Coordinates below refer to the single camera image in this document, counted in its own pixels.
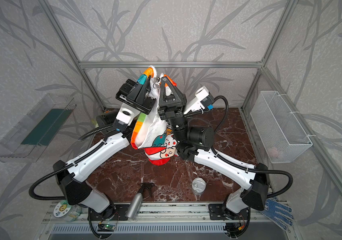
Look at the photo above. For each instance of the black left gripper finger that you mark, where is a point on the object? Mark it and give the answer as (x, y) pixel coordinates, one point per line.
(135, 94)
(145, 91)

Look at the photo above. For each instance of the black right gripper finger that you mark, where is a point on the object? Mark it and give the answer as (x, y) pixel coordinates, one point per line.
(175, 93)
(162, 99)

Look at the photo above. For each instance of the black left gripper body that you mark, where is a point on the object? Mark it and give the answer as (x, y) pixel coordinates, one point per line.
(135, 101)

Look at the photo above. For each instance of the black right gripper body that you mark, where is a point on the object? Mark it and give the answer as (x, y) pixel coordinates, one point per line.
(171, 110)

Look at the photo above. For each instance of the red white rainbow kids jacket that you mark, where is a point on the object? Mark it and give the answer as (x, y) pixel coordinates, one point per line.
(152, 134)

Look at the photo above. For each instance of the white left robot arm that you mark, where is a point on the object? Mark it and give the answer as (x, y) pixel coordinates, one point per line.
(72, 176)

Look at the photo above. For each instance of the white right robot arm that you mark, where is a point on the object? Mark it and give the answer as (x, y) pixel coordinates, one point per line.
(196, 144)

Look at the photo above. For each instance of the silver spray bottle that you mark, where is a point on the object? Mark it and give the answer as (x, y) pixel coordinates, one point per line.
(138, 198)

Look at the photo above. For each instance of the pink object in basket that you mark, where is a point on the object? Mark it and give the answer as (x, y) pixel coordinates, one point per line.
(274, 153)

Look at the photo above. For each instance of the green white tape roll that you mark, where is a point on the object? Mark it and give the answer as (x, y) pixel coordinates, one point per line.
(66, 212)

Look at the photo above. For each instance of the green circuit board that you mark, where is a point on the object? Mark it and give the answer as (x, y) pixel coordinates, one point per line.
(107, 227)

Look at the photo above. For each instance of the blue white work glove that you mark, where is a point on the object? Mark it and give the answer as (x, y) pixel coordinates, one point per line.
(278, 213)

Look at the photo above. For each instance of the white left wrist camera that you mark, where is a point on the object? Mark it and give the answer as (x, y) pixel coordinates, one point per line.
(125, 117)

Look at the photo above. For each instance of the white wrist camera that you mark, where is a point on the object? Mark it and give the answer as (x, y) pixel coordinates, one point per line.
(125, 117)
(203, 100)

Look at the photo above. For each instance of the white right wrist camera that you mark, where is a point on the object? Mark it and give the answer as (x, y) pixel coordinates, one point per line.
(203, 100)

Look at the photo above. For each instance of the aluminium cage frame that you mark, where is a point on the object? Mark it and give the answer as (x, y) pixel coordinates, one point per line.
(323, 157)

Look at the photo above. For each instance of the clear plastic wall shelf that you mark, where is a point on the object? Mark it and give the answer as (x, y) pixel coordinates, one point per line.
(29, 138)

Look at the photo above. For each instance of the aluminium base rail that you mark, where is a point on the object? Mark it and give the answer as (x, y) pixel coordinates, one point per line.
(163, 218)

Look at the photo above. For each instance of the white wire mesh basket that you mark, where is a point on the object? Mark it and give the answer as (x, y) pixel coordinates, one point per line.
(278, 126)

